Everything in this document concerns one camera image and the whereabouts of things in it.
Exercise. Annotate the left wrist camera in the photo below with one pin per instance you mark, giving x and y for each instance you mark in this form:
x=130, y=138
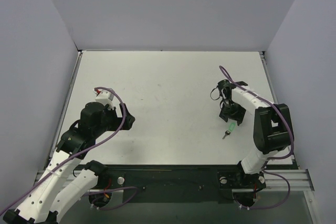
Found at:
x=105, y=98

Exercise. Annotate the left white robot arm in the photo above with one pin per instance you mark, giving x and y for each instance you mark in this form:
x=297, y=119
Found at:
x=50, y=199

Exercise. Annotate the silver key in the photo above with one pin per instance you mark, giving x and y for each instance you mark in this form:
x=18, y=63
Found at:
x=227, y=133

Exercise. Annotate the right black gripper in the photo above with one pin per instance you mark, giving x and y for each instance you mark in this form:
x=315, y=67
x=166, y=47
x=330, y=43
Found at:
x=232, y=110

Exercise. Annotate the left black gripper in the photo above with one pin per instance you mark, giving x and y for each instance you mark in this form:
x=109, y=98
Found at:
x=123, y=116

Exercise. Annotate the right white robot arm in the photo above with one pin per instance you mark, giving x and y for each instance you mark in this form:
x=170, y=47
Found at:
x=272, y=130

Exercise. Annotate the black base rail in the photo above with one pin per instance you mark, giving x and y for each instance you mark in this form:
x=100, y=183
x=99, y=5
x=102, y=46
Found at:
x=181, y=183

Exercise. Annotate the green key tag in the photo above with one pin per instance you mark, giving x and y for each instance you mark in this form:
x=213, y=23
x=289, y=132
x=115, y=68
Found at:
x=231, y=127

